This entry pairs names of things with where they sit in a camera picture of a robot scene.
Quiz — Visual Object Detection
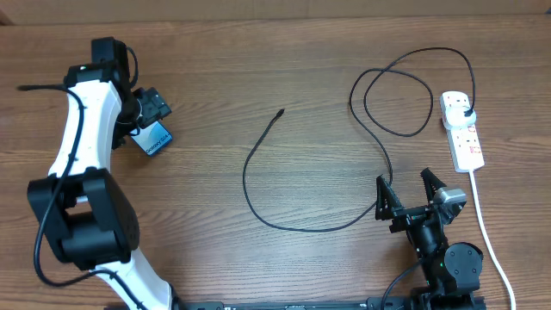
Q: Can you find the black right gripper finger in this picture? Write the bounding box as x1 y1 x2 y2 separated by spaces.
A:
420 168 446 202
375 176 404 215

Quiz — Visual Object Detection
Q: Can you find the blue Samsung Galaxy smartphone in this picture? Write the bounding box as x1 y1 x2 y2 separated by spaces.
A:
130 121 172 157

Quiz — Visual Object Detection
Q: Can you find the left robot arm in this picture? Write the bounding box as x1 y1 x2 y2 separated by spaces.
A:
27 37 185 309

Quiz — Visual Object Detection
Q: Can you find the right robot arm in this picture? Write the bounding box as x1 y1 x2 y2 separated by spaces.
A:
367 168 486 310

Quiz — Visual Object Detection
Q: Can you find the white charger plug adapter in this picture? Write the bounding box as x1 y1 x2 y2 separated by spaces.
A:
443 107 477 130

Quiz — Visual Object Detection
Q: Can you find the white power strip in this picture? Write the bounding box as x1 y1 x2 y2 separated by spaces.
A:
439 91 485 173

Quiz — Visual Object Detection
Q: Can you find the white power strip cord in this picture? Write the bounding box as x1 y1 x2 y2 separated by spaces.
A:
467 170 517 310

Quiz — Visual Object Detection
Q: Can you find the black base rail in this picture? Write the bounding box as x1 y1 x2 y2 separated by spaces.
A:
171 296 487 310

